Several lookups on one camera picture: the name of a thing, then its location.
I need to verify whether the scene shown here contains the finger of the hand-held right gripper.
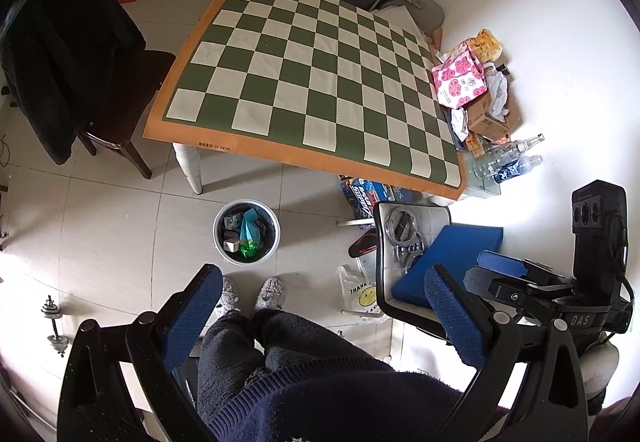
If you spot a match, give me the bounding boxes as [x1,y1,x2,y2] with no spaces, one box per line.
[476,249,531,279]
[463,266,501,299]

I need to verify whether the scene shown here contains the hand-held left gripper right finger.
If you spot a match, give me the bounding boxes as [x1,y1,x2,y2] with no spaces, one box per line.
[424,264,591,442]

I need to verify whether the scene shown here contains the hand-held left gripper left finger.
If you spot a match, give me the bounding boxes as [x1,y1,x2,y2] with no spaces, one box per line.
[56,263,224,442]

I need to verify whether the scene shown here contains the white round trash bin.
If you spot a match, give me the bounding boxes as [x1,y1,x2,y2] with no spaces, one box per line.
[212,201,282,266]

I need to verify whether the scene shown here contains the green blue snack bag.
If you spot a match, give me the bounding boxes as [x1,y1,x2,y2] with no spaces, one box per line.
[239,208,266,259]

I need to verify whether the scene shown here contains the person's right forearm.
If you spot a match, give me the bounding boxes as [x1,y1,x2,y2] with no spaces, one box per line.
[580,339,623,403]

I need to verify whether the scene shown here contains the grey fluffy slipper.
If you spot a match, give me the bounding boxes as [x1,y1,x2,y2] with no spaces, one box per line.
[215,275,240,323]
[254,276,288,313]

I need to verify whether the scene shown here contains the blue seat cushion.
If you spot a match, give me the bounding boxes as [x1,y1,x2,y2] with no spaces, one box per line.
[391,225,505,310]

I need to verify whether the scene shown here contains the white chair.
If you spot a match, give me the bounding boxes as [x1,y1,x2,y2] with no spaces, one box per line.
[372,201,506,328]

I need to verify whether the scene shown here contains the smiley face plastic bag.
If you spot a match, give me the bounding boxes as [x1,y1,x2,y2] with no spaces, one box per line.
[339,265,388,325]

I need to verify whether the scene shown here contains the plastic bottle with blue label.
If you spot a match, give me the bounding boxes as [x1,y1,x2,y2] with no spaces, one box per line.
[492,155,543,184]

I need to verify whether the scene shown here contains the clear plastic bottle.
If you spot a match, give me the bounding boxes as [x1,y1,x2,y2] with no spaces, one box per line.
[470,149,506,179]

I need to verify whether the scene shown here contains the red black slipper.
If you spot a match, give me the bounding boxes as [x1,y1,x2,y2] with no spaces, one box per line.
[347,228,378,259]

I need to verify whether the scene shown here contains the clear glass bottle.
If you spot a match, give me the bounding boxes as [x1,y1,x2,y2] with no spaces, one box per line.
[487,133,546,158]

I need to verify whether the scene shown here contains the orange snack packet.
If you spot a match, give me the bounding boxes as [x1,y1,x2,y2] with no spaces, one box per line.
[462,132,493,158]

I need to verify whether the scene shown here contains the metal dumbbell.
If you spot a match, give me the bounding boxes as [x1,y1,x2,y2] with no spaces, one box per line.
[41,295,68,358]

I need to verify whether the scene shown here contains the brown cardboard box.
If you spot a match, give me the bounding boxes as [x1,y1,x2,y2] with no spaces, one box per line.
[462,87,523,145]

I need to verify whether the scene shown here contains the person's navy clothing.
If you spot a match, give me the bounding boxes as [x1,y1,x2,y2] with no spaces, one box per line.
[197,309,511,442]

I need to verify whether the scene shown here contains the white table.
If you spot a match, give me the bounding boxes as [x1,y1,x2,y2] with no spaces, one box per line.
[172,142,206,195]

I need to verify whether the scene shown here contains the crumpled white paper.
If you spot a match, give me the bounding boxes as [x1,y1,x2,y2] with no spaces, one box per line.
[450,107,471,143]

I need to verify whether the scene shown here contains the blue printed toy box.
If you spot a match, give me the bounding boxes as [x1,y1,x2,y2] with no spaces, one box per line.
[339,175,416,223]

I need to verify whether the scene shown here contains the white plastic bag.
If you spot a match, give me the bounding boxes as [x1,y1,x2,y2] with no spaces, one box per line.
[482,62,511,123]

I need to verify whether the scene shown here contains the pink flower printed bag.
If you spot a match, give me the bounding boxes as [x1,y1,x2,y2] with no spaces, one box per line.
[431,41,488,109]

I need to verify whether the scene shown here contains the yellow snack packet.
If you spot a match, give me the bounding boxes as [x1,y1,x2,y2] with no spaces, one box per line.
[467,28,503,63]

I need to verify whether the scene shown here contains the dark wooden chair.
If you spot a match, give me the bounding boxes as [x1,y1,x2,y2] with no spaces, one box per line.
[75,50,177,180]

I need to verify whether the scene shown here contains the green white checkered tablecloth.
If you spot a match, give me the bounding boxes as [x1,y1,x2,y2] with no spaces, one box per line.
[142,0,468,202]

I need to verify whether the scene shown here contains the grey seat cushion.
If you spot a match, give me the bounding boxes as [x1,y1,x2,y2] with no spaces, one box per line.
[400,0,446,30]

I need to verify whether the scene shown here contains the black jacket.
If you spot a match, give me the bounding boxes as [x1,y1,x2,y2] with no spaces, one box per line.
[0,0,147,165]

